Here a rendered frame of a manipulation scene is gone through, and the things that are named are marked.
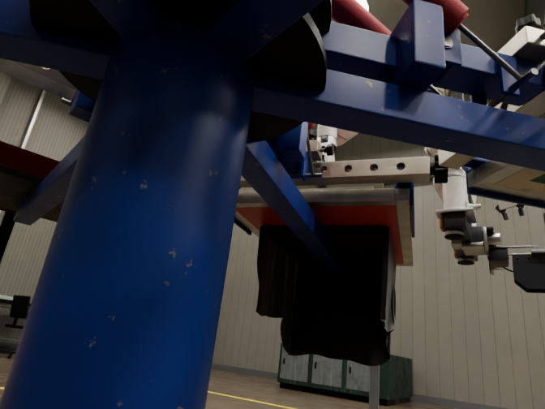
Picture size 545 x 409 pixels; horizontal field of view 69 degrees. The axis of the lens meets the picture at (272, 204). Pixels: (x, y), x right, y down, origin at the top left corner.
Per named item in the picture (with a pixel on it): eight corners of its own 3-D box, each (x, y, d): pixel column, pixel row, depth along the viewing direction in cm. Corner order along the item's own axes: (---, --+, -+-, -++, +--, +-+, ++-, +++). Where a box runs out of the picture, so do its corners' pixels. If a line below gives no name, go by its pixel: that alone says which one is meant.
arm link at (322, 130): (348, 129, 156) (362, 118, 148) (346, 152, 153) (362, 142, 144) (315, 117, 151) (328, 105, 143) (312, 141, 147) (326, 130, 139)
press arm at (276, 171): (331, 273, 165) (332, 260, 167) (345, 274, 163) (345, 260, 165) (164, 92, 57) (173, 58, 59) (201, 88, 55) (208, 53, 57)
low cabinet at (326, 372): (413, 402, 666) (412, 359, 690) (388, 406, 540) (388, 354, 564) (315, 386, 756) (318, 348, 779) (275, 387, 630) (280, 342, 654)
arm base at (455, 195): (482, 218, 162) (479, 184, 168) (480, 208, 152) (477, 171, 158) (442, 221, 170) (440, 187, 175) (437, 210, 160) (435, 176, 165)
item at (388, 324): (373, 347, 159) (375, 260, 171) (396, 350, 156) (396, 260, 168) (358, 340, 118) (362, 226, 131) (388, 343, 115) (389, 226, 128)
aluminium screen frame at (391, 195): (288, 261, 195) (289, 254, 197) (413, 266, 175) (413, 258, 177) (216, 203, 127) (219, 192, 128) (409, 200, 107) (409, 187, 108)
